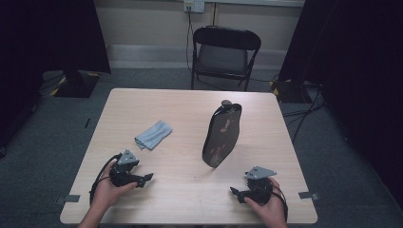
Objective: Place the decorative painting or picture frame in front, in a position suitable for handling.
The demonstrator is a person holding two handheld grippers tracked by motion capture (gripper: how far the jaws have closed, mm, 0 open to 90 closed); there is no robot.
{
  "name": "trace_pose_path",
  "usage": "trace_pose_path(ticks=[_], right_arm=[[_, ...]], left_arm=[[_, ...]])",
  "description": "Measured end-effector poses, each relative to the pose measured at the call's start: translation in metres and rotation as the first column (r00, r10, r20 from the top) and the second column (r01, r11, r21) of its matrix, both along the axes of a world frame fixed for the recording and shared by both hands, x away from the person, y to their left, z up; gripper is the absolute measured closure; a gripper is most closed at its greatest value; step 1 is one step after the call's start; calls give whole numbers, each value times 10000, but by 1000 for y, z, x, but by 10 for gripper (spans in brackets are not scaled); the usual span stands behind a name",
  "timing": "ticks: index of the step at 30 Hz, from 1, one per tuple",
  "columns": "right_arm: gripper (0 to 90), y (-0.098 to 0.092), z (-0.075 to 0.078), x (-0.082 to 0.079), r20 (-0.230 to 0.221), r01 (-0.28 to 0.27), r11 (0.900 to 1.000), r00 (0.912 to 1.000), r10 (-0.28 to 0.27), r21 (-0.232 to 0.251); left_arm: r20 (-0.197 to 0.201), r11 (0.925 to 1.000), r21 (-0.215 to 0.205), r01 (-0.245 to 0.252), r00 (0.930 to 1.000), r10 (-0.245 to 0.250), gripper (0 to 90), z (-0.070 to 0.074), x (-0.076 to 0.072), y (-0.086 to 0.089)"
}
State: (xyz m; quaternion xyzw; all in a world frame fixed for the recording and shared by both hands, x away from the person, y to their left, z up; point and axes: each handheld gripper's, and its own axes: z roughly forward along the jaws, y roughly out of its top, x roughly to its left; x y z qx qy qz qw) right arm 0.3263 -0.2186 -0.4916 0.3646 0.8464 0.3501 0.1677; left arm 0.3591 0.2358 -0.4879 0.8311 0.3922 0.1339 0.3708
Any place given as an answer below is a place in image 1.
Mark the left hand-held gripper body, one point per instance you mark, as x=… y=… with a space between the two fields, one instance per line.
x=127 y=162

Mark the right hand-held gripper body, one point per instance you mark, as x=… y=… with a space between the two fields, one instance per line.
x=259 y=190

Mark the grey-blue cleaning cloth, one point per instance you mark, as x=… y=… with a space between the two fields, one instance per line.
x=153 y=135

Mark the person's right hand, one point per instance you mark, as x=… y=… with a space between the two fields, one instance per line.
x=274 y=212

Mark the person's left hand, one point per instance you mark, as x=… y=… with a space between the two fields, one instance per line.
x=106 y=191

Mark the grey tape strip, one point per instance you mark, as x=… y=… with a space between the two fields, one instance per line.
x=70 y=199
x=308 y=195

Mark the black stand base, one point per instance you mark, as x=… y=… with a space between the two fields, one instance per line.
x=76 y=85
x=286 y=91

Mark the black folding chair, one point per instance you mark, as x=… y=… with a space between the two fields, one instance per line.
x=223 y=58

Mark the black curtain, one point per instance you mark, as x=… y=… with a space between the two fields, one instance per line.
x=38 y=47
x=358 y=79

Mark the white wall socket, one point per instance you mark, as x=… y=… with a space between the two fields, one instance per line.
x=194 y=5

